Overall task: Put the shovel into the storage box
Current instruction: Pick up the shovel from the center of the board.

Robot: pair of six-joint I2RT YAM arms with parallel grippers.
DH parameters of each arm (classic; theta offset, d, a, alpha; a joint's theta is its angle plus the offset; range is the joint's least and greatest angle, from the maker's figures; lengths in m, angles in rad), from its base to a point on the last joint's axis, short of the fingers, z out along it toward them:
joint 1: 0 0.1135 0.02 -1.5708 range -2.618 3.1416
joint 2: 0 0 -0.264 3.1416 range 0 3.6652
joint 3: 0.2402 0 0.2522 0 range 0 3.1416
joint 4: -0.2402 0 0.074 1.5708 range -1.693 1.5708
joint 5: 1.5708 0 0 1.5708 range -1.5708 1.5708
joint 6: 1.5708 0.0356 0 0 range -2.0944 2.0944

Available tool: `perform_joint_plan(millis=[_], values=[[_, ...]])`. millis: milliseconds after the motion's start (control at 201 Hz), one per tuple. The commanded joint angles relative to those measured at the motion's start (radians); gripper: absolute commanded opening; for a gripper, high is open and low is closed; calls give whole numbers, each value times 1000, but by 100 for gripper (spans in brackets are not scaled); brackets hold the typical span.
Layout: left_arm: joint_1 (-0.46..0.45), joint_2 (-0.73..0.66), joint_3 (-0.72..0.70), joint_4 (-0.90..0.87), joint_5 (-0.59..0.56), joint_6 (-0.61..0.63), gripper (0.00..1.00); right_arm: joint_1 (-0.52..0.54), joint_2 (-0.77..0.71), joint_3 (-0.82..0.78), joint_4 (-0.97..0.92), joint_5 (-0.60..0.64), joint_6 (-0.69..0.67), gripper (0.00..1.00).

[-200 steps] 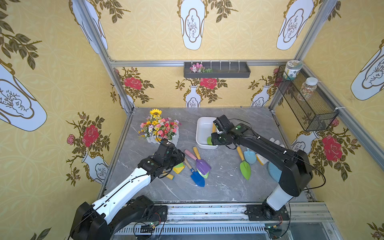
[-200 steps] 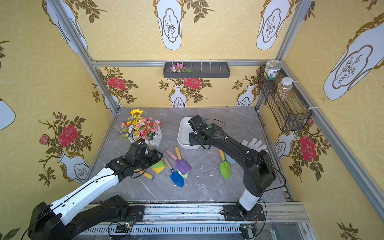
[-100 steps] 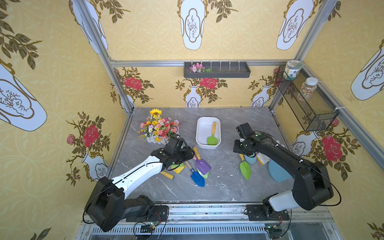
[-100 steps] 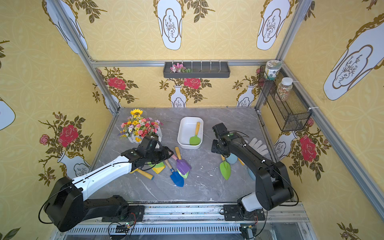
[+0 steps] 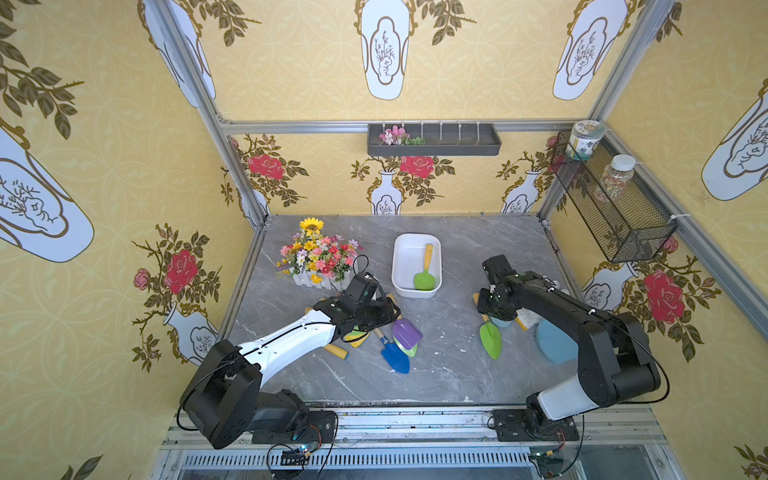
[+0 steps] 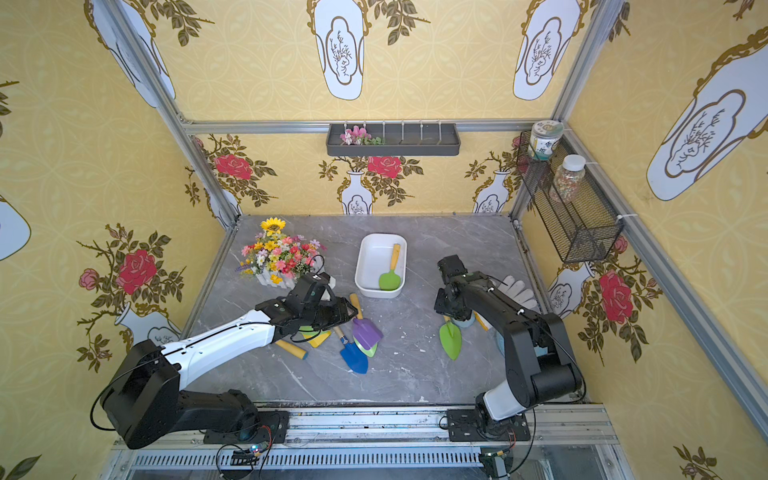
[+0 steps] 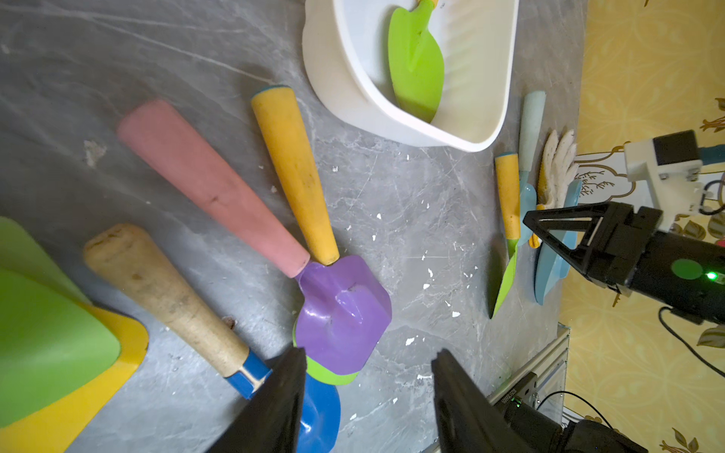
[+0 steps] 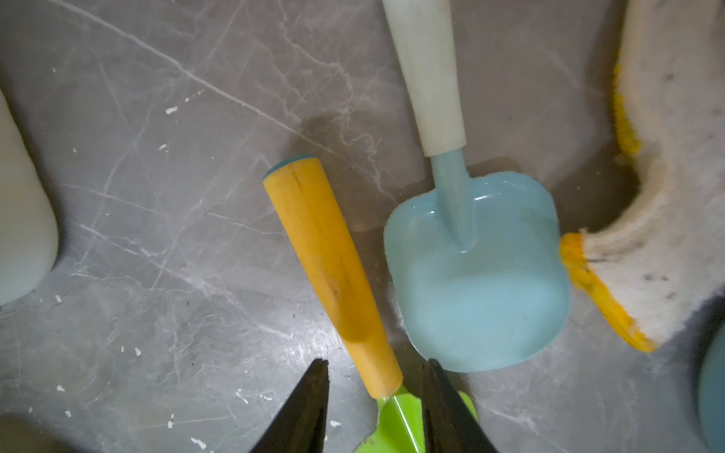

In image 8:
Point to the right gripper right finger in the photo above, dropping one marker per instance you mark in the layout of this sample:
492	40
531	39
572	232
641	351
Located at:
449	426

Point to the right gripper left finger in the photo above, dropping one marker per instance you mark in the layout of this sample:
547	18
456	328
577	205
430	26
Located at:
300	425

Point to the light blue small shovel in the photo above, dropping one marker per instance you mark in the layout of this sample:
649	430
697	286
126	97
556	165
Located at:
474	262

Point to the white storage box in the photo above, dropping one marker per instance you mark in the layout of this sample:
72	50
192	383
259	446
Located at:
29	228

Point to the white work glove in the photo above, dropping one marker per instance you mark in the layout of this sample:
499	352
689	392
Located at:
663	257

